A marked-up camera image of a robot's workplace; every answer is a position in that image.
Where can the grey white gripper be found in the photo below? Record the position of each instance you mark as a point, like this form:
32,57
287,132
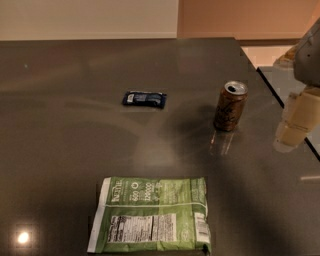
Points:
308,63

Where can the orange soda can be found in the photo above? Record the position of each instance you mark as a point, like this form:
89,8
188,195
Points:
230,105

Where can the blue rxbar blueberry wrapper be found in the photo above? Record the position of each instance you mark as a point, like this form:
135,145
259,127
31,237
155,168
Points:
148,99

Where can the green kettle chips bag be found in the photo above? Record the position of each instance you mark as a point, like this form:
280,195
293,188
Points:
140,214

